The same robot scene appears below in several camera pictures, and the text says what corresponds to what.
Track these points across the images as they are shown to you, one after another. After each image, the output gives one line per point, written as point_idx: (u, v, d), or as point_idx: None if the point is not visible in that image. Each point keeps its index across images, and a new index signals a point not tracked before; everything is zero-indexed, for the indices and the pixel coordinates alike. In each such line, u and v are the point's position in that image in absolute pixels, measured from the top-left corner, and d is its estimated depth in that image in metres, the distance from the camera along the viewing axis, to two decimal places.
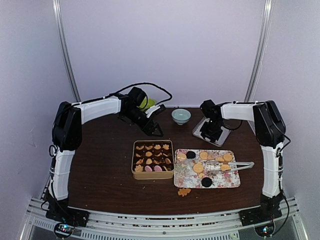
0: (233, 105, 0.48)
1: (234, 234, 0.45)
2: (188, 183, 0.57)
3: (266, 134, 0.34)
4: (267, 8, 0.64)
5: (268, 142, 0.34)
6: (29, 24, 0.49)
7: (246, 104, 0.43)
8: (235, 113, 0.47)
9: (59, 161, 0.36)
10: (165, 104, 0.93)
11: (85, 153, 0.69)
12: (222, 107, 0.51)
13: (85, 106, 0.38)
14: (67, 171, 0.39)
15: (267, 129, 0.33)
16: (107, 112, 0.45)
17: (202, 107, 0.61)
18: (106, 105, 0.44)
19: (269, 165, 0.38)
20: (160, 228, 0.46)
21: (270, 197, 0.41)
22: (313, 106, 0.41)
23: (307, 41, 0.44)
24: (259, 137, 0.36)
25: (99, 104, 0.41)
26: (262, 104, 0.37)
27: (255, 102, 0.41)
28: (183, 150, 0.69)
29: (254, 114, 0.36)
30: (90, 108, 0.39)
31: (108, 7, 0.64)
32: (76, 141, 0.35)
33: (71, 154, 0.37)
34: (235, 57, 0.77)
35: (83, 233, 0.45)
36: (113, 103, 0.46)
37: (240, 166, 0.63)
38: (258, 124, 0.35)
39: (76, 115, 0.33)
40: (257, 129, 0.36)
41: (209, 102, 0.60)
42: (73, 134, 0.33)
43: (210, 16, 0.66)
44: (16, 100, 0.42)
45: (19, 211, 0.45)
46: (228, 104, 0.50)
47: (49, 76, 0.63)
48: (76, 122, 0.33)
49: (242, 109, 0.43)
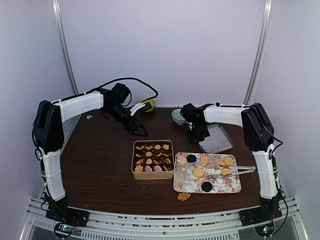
0: (219, 108, 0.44)
1: (233, 234, 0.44)
2: (188, 187, 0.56)
3: (257, 139, 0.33)
4: (267, 8, 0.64)
5: (259, 147, 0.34)
6: (29, 22, 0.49)
7: (233, 108, 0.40)
8: (220, 116, 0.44)
9: (46, 164, 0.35)
10: (165, 104, 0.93)
11: (85, 152, 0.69)
12: (205, 111, 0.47)
13: (65, 103, 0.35)
14: (57, 171, 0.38)
15: (257, 135, 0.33)
16: (90, 108, 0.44)
17: (183, 111, 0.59)
18: (88, 100, 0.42)
19: (263, 169, 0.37)
20: (160, 228, 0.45)
21: (270, 198, 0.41)
22: (313, 107, 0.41)
23: (307, 42, 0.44)
24: (249, 142, 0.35)
25: (80, 100, 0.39)
26: (250, 109, 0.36)
27: (242, 106, 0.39)
28: (183, 153, 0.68)
29: (243, 120, 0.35)
30: (70, 105, 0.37)
31: (109, 7, 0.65)
32: (58, 141, 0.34)
33: (57, 154, 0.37)
34: (235, 57, 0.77)
35: (83, 233, 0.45)
36: (96, 98, 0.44)
37: (241, 170, 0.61)
38: (247, 130, 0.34)
39: (55, 113, 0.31)
40: (247, 135, 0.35)
41: (188, 105, 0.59)
42: (53, 135, 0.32)
43: (210, 15, 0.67)
44: (16, 100, 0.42)
45: (19, 210, 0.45)
46: (211, 107, 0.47)
47: (49, 76, 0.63)
48: (55, 122, 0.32)
49: (230, 113, 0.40)
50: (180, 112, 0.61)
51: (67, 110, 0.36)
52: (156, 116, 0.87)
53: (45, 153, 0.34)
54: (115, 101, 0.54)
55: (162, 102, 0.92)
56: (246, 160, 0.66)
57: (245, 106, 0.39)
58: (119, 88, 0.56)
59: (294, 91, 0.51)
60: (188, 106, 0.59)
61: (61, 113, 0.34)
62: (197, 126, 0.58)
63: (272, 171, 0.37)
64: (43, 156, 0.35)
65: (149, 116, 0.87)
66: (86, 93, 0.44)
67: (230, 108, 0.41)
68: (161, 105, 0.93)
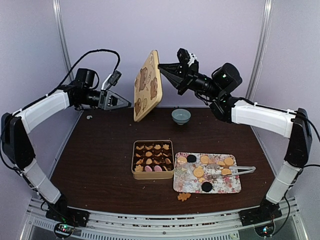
0: (256, 109, 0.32)
1: (234, 234, 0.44)
2: (188, 187, 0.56)
3: (302, 157, 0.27)
4: (267, 8, 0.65)
5: (301, 164, 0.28)
6: (30, 22, 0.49)
7: (276, 112, 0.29)
8: (254, 119, 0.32)
9: (29, 177, 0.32)
10: (165, 104, 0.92)
11: (85, 153, 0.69)
12: (234, 109, 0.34)
13: (26, 111, 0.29)
14: (42, 178, 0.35)
15: (305, 152, 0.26)
16: (55, 110, 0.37)
17: (229, 77, 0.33)
18: (51, 102, 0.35)
19: (284, 179, 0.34)
20: (160, 228, 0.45)
21: (275, 203, 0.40)
22: (313, 107, 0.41)
23: (307, 41, 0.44)
24: (289, 157, 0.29)
25: (43, 103, 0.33)
26: (299, 116, 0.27)
27: (288, 110, 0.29)
28: (183, 153, 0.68)
29: (292, 134, 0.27)
30: (34, 112, 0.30)
31: (109, 7, 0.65)
32: (28, 154, 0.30)
33: (35, 163, 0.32)
34: (236, 56, 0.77)
35: (83, 233, 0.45)
36: (59, 98, 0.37)
37: (241, 170, 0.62)
38: (293, 145, 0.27)
39: (17, 126, 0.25)
40: (291, 150, 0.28)
41: (237, 78, 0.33)
42: (20, 149, 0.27)
43: (210, 15, 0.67)
44: (16, 99, 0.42)
45: (19, 211, 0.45)
46: (243, 105, 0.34)
47: (49, 75, 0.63)
48: (19, 134, 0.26)
49: (276, 121, 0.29)
50: (224, 69, 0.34)
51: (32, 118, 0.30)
52: (156, 116, 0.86)
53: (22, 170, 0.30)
54: (81, 93, 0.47)
55: (163, 102, 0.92)
56: (246, 160, 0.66)
57: (292, 112, 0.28)
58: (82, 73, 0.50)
59: (293, 91, 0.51)
60: (237, 78, 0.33)
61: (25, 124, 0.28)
62: (202, 81, 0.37)
63: (291, 182, 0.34)
64: (21, 172, 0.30)
65: (149, 116, 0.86)
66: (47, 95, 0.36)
67: (274, 113, 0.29)
68: (161, 105, 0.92)
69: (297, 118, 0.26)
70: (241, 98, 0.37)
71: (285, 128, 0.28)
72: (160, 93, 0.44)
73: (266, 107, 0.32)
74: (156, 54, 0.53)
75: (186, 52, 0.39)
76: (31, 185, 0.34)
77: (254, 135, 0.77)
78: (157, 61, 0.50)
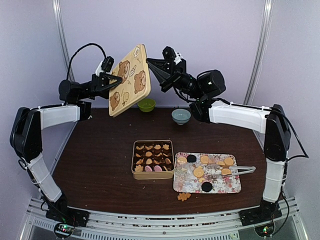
0: (231, 108, 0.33)
1: (234, 234, 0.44)
2: (188, 188, 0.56)
3: (280, 151, 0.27)
4: (267, 8, 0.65)
5: (280, 158, 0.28)
6: (29, 21, 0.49)
7: (251, 110, 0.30)
8: (232, 117, 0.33)
9: (33, 171, 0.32)
10: (165, 104, 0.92)
11: (85, 153, 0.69)
12: (212, 109, 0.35)
13: (44, 110, 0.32)
14: (46, 173, 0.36)
15: (282, 147, 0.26)
16: (67, 120, 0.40)
17: (215, 85, 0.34)
18: (67, 110, 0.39)
19: (274, 176, 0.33)
20: (160, 228, 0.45)
21: (273, 202, 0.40)
22: (313, 107, 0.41)
23: (307, 41, 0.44)
24: (268, 152, 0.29)
25: (59, 109, 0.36)
26: (273, 113, 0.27)
27: (263, 107, 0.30)
28: (183, 153, 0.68)
29: (266, 131, 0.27)
30: (50, 113, 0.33)
31: (109, 7, 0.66)
32: (36, 148, 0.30)
33: (41, 158, 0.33)
34: (236, 56, 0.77)
35: (83, 233, 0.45)
36: (74, 109, 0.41)
37: (241, 170, 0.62)
38: (270, 140, 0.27)
39: (35, 117, 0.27)
40: (268, 145, 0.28)
41: (221, 87, 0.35)
42: (32, 140, 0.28)
43: (210, 15, 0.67)
44: (16, 99, 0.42)
45: (19, 211, 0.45)
46: (219, 105, 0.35)
47: (49, 74, 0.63)
48: (35, 126, 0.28)
49: (251, 116, 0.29)
50: (211, 77, 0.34)
51: (46, 117, 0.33)
52: (156, 116, 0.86)
53: (29, 162, 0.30)
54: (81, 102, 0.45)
55: (162, 102, 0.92)
56: (245, 160, 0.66)
57: (266, 109, 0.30)
58: (67, 92, 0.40)
59: (293, 91, 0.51)
60: (221, 87, 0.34)
61: (41, 119, 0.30)
62: (187, 80, 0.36)
63: (282, 178, 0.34)
64: (27, 165, 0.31)
65: (149, 116, 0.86)
66: (63, 105, 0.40)
67: (248, 111, 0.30)
68: (161, 105, 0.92)
69: (270, 115, 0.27)
70: (218, 98, 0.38)
71: (260, 124, 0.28)
72: (148, 87, 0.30)
73: (243, 107, 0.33)
74: (142, 46, 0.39)
75: (172, 51, 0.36)
76: (34, 180, 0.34)
77: (254, 135, 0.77)
78: (144, 55, 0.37)
